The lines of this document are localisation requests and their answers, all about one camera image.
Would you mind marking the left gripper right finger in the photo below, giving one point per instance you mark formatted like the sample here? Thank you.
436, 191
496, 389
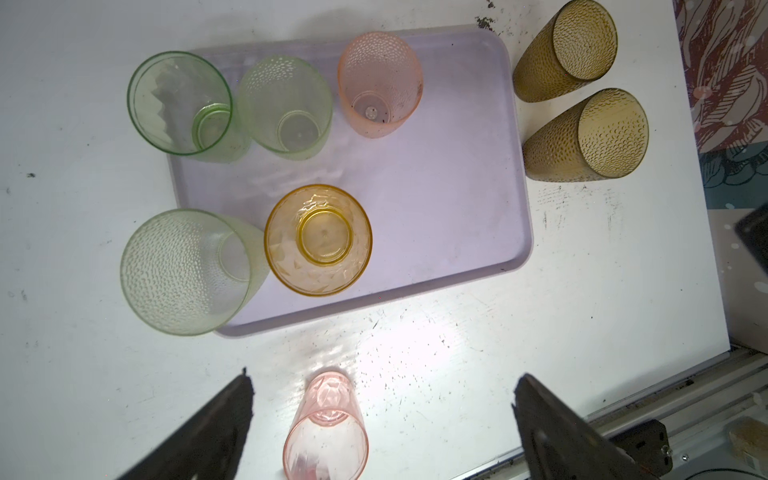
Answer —
559, 444

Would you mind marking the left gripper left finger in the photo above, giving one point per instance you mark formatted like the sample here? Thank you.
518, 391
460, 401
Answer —
207, 446

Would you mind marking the pink plastic cup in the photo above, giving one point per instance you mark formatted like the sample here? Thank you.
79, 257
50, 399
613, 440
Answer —
327, 438
380, 83

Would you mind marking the clear pale plastic cup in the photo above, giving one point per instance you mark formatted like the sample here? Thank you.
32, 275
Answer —
187, 272

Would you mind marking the yellow plastic cup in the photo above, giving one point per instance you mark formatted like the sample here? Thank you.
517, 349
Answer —
318, 240

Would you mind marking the bright green plastic cup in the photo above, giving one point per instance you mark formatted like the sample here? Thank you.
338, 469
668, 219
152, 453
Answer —
182, 105

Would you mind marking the pale green plastic cup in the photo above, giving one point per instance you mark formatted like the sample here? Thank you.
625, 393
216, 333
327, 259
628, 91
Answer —
286, 106

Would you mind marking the clear plastic jar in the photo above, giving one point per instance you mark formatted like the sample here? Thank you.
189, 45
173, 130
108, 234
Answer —
748, 440

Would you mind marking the near brown textured cup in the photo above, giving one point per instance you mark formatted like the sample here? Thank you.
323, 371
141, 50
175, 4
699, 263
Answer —
603, 137

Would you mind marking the brown textured cup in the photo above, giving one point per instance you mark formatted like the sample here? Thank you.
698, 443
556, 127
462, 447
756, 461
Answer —
577, 46
603, 137

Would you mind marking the far brown textured cup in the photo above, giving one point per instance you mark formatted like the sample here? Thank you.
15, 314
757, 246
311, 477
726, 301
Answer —
577, 46

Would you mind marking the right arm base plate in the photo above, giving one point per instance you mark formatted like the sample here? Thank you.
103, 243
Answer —
647, 444

